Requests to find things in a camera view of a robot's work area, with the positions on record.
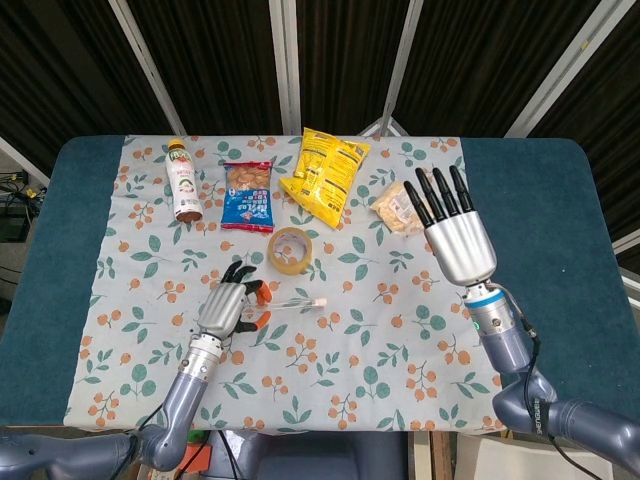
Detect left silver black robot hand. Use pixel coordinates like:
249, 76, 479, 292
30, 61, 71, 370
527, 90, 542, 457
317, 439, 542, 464
196, 259, 274, 344

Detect yellow snack bag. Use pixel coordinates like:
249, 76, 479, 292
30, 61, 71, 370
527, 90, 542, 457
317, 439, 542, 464
278, 126, 373, 231

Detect yellowish clear tape roll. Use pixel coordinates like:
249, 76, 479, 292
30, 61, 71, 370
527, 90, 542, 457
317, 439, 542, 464
267, 226, 316, 276

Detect teal felt table mat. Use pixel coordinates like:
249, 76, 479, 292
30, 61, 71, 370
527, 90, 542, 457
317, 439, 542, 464
0, 135, 634, 433

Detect black tangled cables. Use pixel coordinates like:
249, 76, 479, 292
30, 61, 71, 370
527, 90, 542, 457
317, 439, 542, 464
0, 168, 49, 242

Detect dark folding screen white frames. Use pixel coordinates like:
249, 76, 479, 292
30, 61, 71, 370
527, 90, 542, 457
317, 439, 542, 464
0, 0, 640, 274

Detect orange box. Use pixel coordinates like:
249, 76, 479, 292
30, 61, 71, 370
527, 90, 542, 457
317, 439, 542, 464
180, 442, 214, 474

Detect floral fruit print tablecloth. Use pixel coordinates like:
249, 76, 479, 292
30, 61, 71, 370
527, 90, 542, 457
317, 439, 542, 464
62, 134, 509, 433

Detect clear bag of beige snacks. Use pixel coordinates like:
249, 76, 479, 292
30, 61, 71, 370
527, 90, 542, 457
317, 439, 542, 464
369, 180, 432, 237

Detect clear plastic tube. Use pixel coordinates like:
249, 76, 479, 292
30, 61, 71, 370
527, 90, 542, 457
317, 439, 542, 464
248, 295, 319, 314

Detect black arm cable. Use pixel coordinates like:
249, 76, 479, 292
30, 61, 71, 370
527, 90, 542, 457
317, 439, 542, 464
498, 283, 592, 469
133, 401, 167, 437

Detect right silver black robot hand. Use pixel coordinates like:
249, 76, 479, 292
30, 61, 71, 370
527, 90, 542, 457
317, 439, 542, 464
402, 164, 499, 287

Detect blue biscuit snack bag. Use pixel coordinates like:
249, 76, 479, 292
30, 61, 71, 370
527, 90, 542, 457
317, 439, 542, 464
220, 160, 276, 235

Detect white board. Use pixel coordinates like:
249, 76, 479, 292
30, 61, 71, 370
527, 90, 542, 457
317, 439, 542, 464
471, 433, 576, 480

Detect white drink bottle yellow cap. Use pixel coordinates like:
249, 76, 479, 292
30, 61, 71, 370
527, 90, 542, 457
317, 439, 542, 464
165, 138, 205, 224

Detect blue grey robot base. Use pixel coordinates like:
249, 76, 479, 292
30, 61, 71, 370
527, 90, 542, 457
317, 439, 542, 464
209, 430, 409, 480

